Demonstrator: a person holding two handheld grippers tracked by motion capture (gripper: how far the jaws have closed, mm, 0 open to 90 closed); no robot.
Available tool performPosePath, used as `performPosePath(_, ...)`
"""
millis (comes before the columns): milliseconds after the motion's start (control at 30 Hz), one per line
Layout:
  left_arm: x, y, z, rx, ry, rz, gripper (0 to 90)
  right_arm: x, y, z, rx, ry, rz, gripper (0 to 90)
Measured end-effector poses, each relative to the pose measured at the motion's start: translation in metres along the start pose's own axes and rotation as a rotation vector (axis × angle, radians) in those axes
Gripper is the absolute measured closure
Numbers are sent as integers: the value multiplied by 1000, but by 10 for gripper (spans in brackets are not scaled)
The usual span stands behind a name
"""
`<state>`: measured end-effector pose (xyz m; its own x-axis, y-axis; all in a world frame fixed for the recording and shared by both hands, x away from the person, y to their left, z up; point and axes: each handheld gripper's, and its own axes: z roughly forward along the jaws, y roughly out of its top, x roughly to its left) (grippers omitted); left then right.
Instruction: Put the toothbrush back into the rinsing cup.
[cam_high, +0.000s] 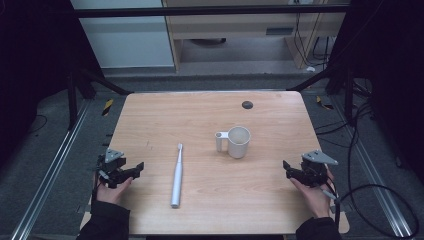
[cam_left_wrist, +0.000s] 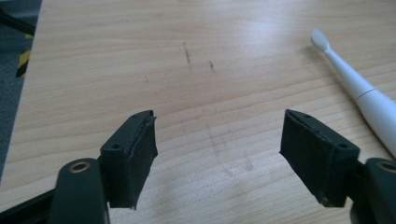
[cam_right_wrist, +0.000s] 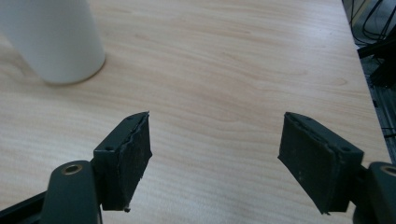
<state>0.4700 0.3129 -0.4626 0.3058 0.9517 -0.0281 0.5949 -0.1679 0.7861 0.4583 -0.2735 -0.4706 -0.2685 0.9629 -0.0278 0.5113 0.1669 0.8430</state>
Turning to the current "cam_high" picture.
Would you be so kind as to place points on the person's right hand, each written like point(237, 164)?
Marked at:
point(315, 200)

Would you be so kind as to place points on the white cabinet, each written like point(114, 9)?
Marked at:
point(126, 43)

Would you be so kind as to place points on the black horizontal frame bar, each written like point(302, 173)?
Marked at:
point(200, 11)

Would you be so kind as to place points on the aluminium floor rail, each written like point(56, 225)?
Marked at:
point(46, 183)
point(376, 186)

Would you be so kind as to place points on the black metal stand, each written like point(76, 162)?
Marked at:
point(349, 96)
point(72, 100)

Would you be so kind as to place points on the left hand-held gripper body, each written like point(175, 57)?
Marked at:
point(111, 166)

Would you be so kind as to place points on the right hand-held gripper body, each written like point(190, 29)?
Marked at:
point(313, 168)

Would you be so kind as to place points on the dark round table grommet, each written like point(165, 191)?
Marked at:
point(247, 105)

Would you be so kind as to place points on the wooden desk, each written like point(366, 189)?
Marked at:
point(233, 25)

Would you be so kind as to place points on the white cup with holder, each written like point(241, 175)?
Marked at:
point(237, 143)

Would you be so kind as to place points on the yellow black tape strip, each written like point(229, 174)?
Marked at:
point(107, 107)
point(324, 104)

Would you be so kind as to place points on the white electric toothbrush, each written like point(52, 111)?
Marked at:
point(177, 180)

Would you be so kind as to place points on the person's left hand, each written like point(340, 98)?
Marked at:
point(112, 192)

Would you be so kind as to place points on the small white floor object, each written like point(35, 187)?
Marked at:
point(310, 69)

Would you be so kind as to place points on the dark curtain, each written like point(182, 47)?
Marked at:
point(393, 66)
point(33, 60)

